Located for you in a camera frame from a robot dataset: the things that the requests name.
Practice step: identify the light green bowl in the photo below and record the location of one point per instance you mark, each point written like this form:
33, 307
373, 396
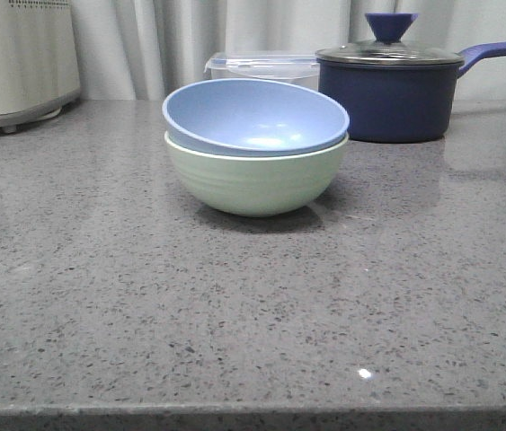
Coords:
256, 186

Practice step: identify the light blue bowl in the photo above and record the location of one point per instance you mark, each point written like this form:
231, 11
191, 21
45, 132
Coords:
253, 118

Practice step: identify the clear plastic food container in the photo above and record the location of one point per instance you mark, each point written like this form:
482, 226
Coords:
283, 66

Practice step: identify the dark blue saucepan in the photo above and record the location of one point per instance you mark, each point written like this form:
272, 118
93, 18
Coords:
399, 104

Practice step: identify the grey curtain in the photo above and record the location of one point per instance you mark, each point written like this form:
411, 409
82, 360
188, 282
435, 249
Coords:
142, 50

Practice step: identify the white countertop appliance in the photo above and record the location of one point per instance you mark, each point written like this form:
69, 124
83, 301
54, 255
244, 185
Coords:
38, 64

